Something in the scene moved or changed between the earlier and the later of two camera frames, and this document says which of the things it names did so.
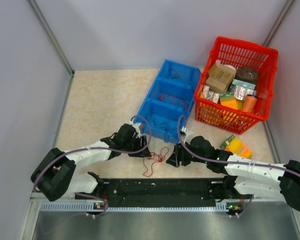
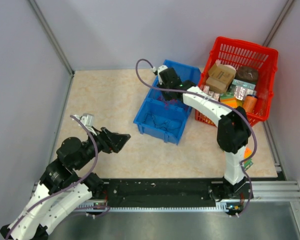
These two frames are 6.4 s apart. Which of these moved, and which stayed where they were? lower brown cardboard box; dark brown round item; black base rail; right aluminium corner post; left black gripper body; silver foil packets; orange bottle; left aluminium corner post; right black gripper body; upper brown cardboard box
Moved: right black gripper body; left black gripper body
Stayed: lower brown cardboard box; black base rail; dark brown round item; orange bottle; upper brown cardboard box; right aluminium corner post; left aluminium corner post; silver foil packets
